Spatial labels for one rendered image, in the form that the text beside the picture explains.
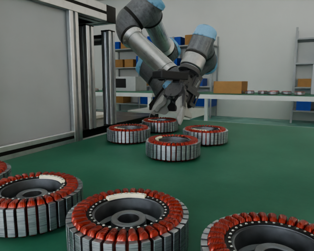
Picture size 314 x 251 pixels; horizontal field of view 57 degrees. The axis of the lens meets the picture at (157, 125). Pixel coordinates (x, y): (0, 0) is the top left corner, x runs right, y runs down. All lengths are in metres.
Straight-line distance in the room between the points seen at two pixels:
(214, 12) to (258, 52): 1.51
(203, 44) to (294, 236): 0.77
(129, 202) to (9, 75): 0.42
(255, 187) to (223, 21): 7.45
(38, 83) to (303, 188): 0.55
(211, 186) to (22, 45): 0.47
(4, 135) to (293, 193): 0.53
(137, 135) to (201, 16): 7.40
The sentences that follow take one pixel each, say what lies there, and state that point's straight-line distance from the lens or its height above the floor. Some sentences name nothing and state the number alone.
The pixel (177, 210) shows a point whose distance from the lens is 0.27.
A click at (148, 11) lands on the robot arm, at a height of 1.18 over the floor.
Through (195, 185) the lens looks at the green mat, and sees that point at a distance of 0.44.
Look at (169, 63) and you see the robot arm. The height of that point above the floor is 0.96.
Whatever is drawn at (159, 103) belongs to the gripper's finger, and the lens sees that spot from 0.94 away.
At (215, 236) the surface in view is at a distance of 0.24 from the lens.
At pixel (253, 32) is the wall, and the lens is 7.62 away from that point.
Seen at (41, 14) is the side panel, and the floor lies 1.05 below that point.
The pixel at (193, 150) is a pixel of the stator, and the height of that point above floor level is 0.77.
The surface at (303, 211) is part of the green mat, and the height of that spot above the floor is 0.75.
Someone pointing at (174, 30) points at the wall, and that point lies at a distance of 8.24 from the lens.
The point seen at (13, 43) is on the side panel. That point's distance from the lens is 0.67.
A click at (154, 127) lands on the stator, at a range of 0.85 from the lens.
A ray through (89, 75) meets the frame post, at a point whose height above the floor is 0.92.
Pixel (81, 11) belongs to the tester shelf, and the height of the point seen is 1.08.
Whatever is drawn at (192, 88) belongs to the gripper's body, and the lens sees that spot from 0.93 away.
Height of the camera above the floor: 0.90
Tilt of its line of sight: 9 degrees down
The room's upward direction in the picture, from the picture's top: straight up
